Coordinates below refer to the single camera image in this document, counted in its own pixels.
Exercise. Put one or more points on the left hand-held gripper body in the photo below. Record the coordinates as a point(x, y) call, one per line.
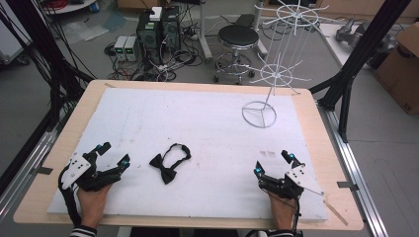
point(77, 169)

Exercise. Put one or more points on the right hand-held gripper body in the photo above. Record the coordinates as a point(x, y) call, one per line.
point(298, 179)

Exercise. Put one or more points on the black bow tie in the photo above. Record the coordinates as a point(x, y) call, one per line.
point(163, 166)

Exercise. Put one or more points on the person's right hand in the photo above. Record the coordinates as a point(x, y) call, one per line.
point(283, 212)

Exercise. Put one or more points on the person's left hand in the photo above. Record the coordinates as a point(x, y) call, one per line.
point(92, 205)

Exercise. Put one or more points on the thin metal rod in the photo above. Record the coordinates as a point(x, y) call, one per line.
point(314, 191)

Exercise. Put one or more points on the black tape strip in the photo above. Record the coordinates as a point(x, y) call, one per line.
point(346, 185)
point(44, 170)

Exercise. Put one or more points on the thin wooden stick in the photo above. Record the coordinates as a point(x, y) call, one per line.
point(336, 213)

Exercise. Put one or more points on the person's right striped sleeve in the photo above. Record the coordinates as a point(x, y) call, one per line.
point(280, 233)

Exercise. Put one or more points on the person's striped sleeve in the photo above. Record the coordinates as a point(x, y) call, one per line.
point(82, 231)
point(280, 233)

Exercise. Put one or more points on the white foam mat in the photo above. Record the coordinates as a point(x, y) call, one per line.
point(210, 138)

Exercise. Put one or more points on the person's left striped sleeve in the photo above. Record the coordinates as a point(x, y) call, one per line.
point(82, 231)

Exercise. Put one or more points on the grey bench power supply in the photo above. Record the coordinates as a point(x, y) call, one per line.
point(120, 47)
point(131, 48)

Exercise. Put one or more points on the clear plastic sheet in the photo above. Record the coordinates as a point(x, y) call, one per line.
point(85, 31)

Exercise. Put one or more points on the black computer tower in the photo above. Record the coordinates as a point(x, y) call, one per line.
point(171, 31)
point(149, 38)

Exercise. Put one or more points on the black round stool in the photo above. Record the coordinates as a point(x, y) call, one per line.
point(237, 37)

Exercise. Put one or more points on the brown cardboard box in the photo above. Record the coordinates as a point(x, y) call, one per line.
point(400, 72)

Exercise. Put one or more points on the grey machine part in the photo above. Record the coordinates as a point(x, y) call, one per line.
point(359, 33)

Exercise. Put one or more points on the white desk leg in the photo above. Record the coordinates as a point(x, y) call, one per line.
point(205, 36)

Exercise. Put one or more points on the white round table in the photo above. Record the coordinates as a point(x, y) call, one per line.
point(70, 6)

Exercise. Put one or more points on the aluminium rail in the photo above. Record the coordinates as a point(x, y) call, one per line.
point(355, 177)
point(23, 171)

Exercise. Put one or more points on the black metal frame stand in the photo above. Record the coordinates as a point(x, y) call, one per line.
point(42, 49)
point(362, 56)

